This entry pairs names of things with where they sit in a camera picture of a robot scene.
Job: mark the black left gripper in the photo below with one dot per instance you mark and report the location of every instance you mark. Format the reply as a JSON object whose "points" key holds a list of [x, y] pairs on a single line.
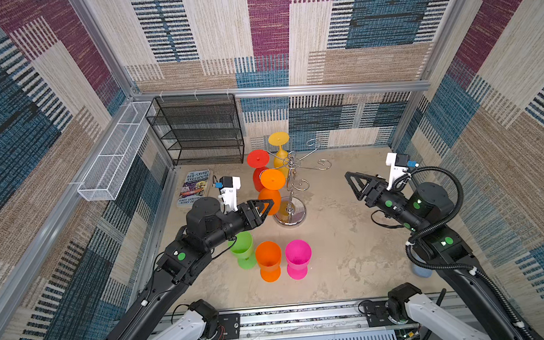
{"points": [[255, 220]]}

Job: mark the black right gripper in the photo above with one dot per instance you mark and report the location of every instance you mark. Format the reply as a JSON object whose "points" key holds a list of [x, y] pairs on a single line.
{"points": [[375, 191]]}

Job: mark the orange wine glass front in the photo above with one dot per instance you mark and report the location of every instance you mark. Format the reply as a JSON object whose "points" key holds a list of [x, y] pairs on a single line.
{"points": [[273, 181]]}

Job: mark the orange wine glass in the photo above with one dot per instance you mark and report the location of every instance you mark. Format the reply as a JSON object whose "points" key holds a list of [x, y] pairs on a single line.
{"points": [[268, 256], [273, 181]]}

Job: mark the green plastic wine glass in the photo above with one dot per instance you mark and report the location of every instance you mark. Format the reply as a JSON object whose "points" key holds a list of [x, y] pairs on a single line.
{"points": [[243, 250]]}

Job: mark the red plastic wine glass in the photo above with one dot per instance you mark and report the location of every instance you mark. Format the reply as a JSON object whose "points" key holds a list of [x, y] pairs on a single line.
{"points": [[258, 160]]}

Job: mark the pink plastic wine glass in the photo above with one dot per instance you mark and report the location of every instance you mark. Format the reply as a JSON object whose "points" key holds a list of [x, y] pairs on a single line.
{"points": [[298, 255]]}

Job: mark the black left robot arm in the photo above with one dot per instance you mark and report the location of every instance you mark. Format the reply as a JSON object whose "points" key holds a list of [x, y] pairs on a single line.
{"points": [[184, 259]]}

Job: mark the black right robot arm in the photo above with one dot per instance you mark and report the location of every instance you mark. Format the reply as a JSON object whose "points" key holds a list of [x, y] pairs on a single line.
{"points": [[435, 246]]}

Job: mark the chrome wine glass rack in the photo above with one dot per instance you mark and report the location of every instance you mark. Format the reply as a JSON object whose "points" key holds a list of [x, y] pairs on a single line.
{"points": [[292, 212]]}

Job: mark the yellow plastic wine glass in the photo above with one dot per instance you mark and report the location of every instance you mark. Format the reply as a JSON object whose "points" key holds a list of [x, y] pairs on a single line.
{"points": [[280, 162]]}

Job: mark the black mesh shelf rack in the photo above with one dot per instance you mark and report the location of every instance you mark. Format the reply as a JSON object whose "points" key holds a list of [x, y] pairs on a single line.
{"points": [[201, 129]]}

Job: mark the treehouse paperback book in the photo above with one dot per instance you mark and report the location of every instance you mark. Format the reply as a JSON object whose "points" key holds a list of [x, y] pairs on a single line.
{"points": [[196, 185]]}

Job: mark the blue grey sponge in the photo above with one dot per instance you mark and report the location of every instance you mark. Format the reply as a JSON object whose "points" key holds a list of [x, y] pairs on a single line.
{"points": [[421, 272]]}

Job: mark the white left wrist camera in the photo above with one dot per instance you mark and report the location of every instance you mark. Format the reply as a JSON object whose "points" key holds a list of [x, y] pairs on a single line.
{"points": [[228, 187]]}

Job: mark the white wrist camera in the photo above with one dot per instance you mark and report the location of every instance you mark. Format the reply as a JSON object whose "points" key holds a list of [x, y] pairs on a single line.
{"points": [[399, 165], [228, 187]]}

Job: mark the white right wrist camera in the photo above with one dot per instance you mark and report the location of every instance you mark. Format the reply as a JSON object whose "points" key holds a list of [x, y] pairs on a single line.
{"points": [[399, 165]]}

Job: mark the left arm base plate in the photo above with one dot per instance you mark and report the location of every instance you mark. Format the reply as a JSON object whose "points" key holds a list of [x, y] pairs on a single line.
{"points": [[229, 326]]}

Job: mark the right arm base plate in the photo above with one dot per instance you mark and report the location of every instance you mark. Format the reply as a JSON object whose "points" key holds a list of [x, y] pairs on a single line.
{"points": [[376, 313]]}

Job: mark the aluminium mounting rail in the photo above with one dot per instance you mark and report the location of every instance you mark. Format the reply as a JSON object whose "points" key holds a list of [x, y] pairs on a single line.
{"points": [[339, 320]]}

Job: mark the white wire mesh basket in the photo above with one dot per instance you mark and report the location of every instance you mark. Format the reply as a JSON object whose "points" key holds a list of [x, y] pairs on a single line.
{"points": [[105, 178]]}

